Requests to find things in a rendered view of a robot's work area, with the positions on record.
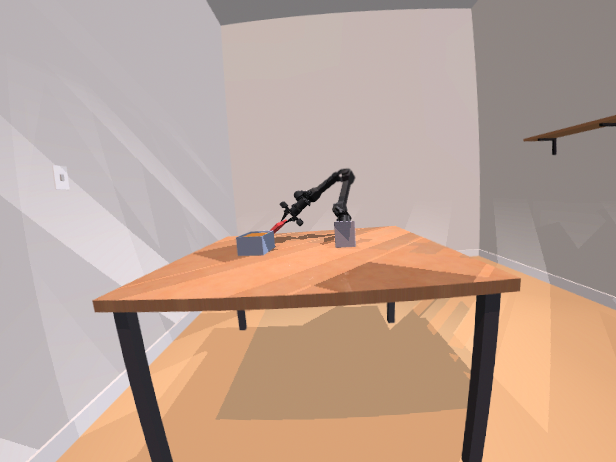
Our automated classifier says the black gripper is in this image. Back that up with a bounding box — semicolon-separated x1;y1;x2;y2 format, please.
279;201;304;227

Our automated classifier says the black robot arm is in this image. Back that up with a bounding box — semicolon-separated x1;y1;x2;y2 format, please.
294;169;356;222

